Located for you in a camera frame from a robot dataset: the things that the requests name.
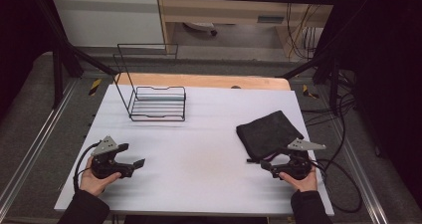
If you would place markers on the black diagonal frame strut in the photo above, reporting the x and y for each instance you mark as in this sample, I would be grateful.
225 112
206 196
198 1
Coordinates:
76 48
308 66

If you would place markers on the black curtain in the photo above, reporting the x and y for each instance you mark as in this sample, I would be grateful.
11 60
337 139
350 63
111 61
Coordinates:
388 68
20 44

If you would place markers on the white foam mat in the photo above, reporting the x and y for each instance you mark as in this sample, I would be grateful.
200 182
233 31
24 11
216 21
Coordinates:
192 157

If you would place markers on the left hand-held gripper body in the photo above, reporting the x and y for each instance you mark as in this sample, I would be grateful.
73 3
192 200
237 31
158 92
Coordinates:
105 166

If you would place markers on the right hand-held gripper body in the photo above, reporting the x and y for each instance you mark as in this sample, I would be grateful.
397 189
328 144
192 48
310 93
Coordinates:
298 166

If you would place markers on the aluminium floor rail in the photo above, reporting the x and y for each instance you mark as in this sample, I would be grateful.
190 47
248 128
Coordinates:
36 141
358 171

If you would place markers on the person's right hand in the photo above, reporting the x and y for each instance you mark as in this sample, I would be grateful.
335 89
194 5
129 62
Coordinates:
303 184

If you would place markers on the dark grey fluffy cloth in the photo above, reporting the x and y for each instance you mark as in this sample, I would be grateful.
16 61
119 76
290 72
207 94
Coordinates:
267 134

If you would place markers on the light wooden desk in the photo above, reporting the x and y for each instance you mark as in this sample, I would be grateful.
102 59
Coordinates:
232 11

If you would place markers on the person's left hand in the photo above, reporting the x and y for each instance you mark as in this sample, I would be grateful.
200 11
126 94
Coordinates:
93 182

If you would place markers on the office chair base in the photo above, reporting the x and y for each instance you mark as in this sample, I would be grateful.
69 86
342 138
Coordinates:
202 27

